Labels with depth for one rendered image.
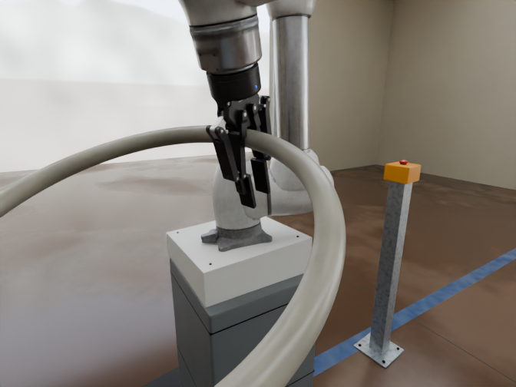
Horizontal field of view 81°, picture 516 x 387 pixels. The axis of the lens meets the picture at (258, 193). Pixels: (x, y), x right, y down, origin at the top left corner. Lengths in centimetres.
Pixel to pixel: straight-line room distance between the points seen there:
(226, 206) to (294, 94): 39
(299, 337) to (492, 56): 676
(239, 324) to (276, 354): 74
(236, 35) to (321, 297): 31
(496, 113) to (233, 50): 646
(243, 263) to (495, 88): 625
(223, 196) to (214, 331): 38
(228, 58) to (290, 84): 52
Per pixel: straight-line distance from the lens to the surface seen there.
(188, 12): 42
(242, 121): 45
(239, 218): 95
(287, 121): 92
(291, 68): 92
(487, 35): 700
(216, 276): 88
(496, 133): 675
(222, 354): 99
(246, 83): 43
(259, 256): 92
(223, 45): 41
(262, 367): 22
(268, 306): 98
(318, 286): 25
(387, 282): 178
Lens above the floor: 134
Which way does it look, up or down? 16 degrees down
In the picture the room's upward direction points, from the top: straight up
